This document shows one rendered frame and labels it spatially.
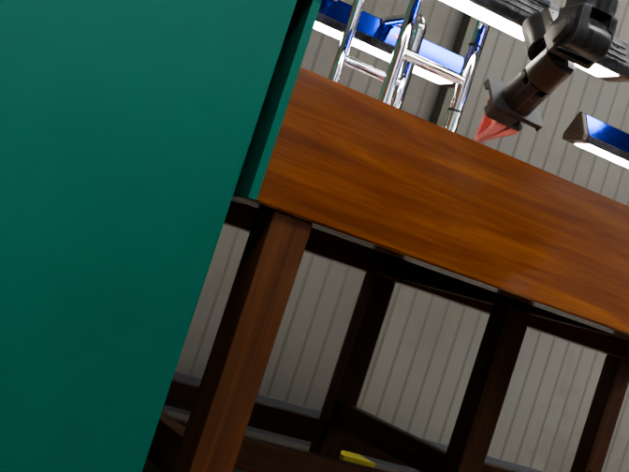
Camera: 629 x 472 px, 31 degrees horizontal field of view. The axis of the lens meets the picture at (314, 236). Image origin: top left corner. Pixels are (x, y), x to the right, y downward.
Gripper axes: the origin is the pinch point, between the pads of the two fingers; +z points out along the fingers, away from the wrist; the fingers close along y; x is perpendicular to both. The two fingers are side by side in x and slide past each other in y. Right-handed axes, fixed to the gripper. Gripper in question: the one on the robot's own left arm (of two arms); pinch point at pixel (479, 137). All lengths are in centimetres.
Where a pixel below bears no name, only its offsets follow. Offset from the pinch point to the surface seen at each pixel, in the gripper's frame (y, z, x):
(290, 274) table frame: 33.6, 6.1, 36.3
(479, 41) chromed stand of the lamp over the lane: -10.8, 5.7, -34.9
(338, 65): 4, 30, -43
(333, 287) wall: -78, 152, -95
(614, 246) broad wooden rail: -15.8, -8.0, 22.2
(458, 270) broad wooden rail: 9.6, -0.2, 30.9
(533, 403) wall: -172, 162, -82
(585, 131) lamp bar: -70, 32, -62
